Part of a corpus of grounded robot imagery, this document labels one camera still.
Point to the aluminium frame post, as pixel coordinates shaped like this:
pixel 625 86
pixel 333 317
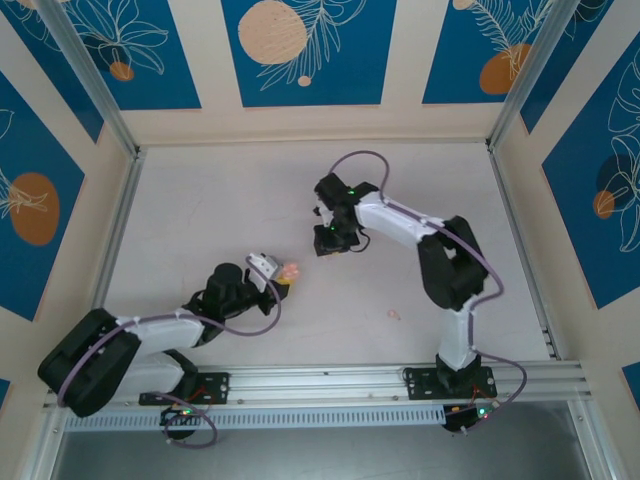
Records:
pixel 44 450
pixel 531 75
pixel 592 450
pixel 90 75

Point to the pink earbud charging case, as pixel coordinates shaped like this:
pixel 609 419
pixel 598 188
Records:
pixel 290 271

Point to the aluminium table side rail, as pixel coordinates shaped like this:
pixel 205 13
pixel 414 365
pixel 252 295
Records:
pixel 122 210
pixel 511 210

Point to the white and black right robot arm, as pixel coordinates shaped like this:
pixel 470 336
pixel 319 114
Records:
pixel 390 220

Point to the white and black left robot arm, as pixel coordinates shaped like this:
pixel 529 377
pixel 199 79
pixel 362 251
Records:
pixel 165 332

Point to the grey metal sheet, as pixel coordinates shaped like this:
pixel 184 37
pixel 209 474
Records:
pixel 320 455

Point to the small circuit board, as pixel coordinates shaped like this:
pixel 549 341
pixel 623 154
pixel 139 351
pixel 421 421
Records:
pixel 175 415
pixel 462 419

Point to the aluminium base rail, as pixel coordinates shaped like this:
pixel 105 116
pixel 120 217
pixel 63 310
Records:
pixel 320 382

